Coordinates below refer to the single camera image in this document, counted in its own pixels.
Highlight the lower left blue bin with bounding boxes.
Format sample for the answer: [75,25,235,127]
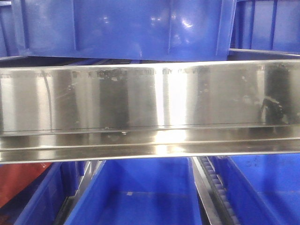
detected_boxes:
[15,161,85,225]

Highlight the blue bin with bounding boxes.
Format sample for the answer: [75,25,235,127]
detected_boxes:
[15,161,85,225]
[0,0,19,57]
[66,157,202,225]
[210,154,300,225]
[231,0,300,53]
[11,0,236,62]

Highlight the stainless steel front rail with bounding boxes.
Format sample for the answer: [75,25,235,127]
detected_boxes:
[0,60,300,164]

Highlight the upper right blue bin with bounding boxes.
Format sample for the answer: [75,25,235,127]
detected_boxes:
[231,0,300,53]

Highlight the red object lower left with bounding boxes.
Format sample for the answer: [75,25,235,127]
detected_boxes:
[0,163,52,207]

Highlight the lower right blue bin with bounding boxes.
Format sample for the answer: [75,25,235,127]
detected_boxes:
[210,154,300,225]

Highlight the lower centre blue bin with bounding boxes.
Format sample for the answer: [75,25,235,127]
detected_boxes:
[66,157,202,225]

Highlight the roller conveyor track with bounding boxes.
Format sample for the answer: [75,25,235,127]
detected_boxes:
[192,157,240,225]

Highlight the upper left blue bin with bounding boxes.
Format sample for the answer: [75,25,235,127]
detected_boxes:
[0,0,19,57]

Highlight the metal divider rail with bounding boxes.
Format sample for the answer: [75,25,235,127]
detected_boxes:
[54,160,102,225]

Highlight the upper centre blue bin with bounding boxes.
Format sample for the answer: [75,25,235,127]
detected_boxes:
[11,0,236,62]

